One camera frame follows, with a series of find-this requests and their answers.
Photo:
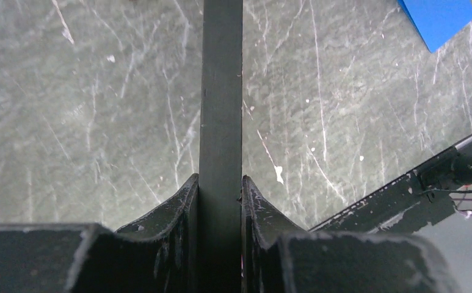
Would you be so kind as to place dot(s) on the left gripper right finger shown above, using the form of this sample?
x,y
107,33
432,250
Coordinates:
x,y
279,256

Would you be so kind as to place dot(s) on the blue clipboard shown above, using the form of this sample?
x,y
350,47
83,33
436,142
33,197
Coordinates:
x,y
437,21

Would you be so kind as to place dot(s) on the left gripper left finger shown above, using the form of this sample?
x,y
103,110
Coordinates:
x,y
154,253

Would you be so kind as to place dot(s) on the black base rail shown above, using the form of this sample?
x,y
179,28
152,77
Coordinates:
x,y
426,195

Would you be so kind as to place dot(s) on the picture frame black and gold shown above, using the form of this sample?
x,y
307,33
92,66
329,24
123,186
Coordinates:
x,y
220,160

